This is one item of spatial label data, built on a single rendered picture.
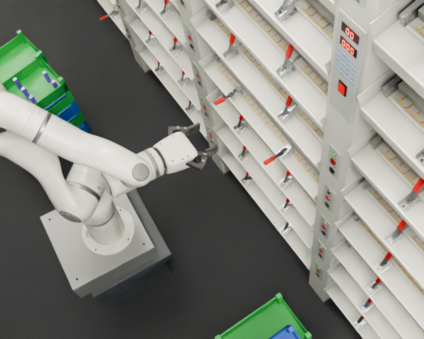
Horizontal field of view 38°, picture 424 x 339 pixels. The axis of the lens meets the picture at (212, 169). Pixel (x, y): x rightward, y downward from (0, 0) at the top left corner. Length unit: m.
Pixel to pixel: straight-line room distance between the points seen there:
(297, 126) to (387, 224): 0.35
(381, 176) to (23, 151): 0.97
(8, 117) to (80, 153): 0.20
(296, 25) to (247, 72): 0.46
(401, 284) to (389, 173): 0.43
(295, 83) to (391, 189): 0.35
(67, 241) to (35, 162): 0.54
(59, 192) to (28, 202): 1.02
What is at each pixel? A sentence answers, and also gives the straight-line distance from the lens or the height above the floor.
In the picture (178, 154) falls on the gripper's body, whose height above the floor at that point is 0.92.
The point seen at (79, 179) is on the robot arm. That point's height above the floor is 0.80.
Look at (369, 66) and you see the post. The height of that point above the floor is 1.47.
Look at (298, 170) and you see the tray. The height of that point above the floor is 0.76.
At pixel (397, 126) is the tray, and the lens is 1.20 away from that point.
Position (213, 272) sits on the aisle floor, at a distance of 2.51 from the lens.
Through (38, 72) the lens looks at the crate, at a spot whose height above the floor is 0.32.
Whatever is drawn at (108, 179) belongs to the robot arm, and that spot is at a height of 0.98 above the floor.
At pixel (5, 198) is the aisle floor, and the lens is 2.90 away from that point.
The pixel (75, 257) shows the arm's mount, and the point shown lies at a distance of 2.23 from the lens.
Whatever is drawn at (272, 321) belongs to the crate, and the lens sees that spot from 2.44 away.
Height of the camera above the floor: 2.36
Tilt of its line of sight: 61 degrees down
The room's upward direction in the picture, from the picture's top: 13 degrees counter-clockwise
